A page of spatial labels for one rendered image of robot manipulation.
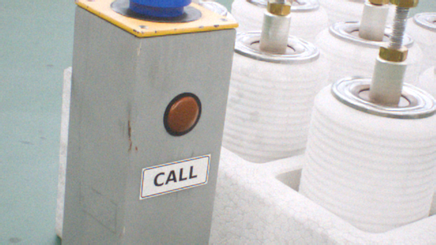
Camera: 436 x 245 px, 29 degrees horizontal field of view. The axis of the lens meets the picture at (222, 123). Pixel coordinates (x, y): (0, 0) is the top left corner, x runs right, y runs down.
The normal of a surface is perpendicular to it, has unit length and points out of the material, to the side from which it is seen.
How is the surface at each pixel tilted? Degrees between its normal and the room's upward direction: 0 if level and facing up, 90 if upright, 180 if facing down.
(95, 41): 90
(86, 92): 90
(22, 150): 0
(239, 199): 90
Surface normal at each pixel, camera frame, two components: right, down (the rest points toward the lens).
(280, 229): -0.77, 0.15
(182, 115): 0.59, 0.36
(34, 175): 0.12, -0.92
